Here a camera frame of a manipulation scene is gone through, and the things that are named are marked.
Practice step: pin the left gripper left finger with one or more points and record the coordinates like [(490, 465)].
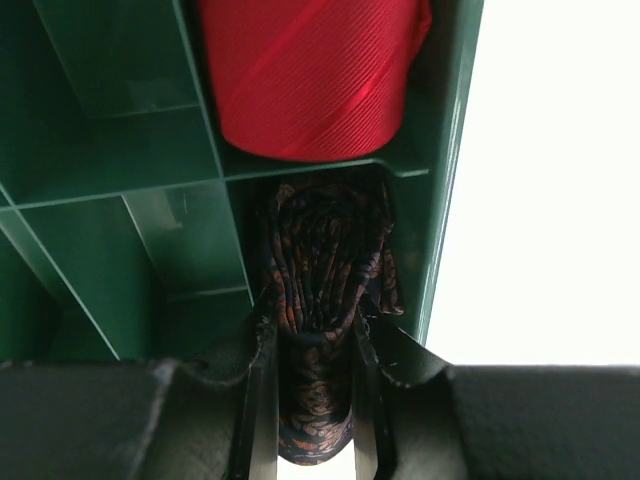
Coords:
[(213, 416)]

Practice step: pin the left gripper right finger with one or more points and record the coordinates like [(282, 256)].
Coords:
[(416, 416)]

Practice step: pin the dark brown patterned tie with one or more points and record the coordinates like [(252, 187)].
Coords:
[(326, 243)]

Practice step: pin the green compartment tray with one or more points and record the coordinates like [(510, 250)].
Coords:
[(130, 227)]

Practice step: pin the red rolled tie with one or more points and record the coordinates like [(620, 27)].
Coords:
[(311, 81)]

